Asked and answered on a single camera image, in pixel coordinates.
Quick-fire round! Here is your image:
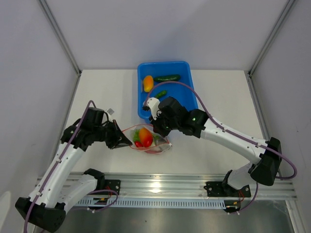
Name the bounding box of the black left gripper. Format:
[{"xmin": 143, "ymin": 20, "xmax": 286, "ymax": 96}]
[{"xmin": 93, "ymin": 119, "xmax": 132, "ymax": 150}]

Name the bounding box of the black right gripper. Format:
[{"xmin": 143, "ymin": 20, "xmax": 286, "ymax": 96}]
[{"xmin": 149, "ymin": 109, "xmax": 180, "ymax": 138}]

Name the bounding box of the green toy lettuce leaf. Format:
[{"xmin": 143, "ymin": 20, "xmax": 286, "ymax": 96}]
[{"xmin": 132, "ymin": 130, "xmax": 161, "ymax": 142}]

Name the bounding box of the red toy chili pepper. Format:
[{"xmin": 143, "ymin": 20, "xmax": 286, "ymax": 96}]
[{"xmin": 135, "ymin": 141, "xmax": 143, "ymax": 148}]

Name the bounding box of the clear orange-zipper zip bag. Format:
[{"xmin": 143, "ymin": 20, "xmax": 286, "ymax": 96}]
[{"xmin": 122, "ymin": 124, "xmax": 173, "ymax": 155}]

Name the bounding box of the red orange toy mango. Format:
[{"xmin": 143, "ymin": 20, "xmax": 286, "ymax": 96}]
[{"xmin": 138, "ymin": 128, "xmax": 153, "ymax": 148}]

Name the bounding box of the green toy chili pepper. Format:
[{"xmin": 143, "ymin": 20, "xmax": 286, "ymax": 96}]
[{"xmin": 155, "ymin": 90, "xmax": 167, "ymax": 99}]

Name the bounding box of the dark green toy cucumber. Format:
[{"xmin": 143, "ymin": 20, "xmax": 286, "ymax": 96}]
[{"xmin": 154, "ymin": 74, "xmax": 181, "ymax": 83}]

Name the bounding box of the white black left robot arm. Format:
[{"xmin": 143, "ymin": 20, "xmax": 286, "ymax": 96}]
[{"xmin": 15, "ymin": 107, "xmax": 132, "ymax": 233}]

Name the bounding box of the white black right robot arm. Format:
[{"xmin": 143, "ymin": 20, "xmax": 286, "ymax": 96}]
[{"xmin": 145, "ymin": 97, "xmax": 282, "ymax": 196}]

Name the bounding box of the yellow orange toy mango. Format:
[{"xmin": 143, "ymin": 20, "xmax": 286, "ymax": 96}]
[{"xmin": 143, "ymin": 75, "xmax": 154, "ymax": 93}]

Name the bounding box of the blue plastic bin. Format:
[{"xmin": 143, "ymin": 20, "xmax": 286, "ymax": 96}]
[{"xmin": 137, "ymin": 61, "xmax": 198, "ymax": 123}]

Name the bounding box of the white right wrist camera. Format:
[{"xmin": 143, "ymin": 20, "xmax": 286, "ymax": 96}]
[{"xmin": 143, "ymin": 98, "xmax": 160, "ymax": 120}]

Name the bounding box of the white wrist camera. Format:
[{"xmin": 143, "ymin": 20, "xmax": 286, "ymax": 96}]
[
  {"xmin": 105, "ymin": 108, "xmax": 114, "ymax": 122},
  {"xmin": 143, "ymin": 98, "xmax": 160, "ymax": 120}
]

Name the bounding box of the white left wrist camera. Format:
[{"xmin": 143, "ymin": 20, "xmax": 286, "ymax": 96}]
[{"xmin": 105, "ymin": 108, "xmax": 114, "ymax": 122}]

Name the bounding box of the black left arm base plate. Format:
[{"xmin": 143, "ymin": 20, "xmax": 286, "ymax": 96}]
[{"xmin": 104, "ymin": 180, "xmax": 121, "ymax": 196}]

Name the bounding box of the aluminium front rail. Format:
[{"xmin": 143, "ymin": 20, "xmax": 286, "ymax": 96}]
[{"xmin": 105, "ymin": 173, "xmax": 297, "ymax": 200}]

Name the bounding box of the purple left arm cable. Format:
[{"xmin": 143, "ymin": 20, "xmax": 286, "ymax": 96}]
[{"xmin": 24, "ymin": 100, "xmax": 118, "ymax": 233}]

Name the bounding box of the white slotted cable duct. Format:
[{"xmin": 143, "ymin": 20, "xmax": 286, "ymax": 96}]
[{"xmin": 75, "ymin": 197, "xmax": 226, "ymax": 209}]

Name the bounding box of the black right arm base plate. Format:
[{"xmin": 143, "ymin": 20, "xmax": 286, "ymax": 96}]
[{"xmin": 203, "ymin": 181, "xmax": 251, "ymax": 198}]

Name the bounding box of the right aluminium frame post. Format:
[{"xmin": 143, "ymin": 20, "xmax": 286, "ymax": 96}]
[{"xmin": 247, "ymin": 0, "xmax": 297, "ymax": 76}]

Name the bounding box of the aluminium frame post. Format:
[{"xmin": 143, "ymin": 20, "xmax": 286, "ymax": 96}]
[
  {"xmin": 37, "ymin": 0, "xmax": 82, "ymax": 76},
  {"xmin": 247, "ymin": 0, "xmax": 297, "ymax": 76}
]

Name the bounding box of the left aluminium frame post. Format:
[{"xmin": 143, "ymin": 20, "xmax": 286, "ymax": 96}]
[{"xmin": 37, "ymin": 0, "xmax": 82, "ymax": 76}]

